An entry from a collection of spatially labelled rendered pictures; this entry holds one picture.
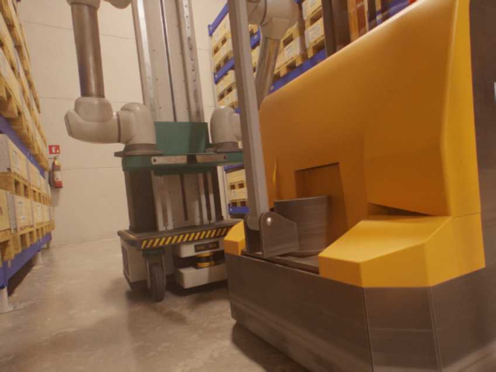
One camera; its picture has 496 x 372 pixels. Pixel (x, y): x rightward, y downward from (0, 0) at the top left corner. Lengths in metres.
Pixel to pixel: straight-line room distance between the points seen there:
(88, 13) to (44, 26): 5.28
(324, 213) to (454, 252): 0.33
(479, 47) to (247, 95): 0.51
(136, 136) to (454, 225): 1.40
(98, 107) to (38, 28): 5.36
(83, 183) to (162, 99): 4.42
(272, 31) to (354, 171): 1.03
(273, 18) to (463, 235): 1.30
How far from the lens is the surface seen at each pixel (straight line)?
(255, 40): 5.61
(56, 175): 6.19
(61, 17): 7.12
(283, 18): 1.74
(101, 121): 1.69
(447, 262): 0.71
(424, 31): 0.87
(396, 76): 0.86
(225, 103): 6.46
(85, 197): 6.29
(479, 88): 0.86
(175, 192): 1.94
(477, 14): 0.92
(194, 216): 1.97
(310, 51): 4.37
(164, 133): 1.89
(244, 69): 0.91
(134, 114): 1.73
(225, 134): 1.83
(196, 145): 1.92
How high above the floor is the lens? 0.46
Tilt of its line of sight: level
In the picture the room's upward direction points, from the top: 6 degrees counter-clockwise
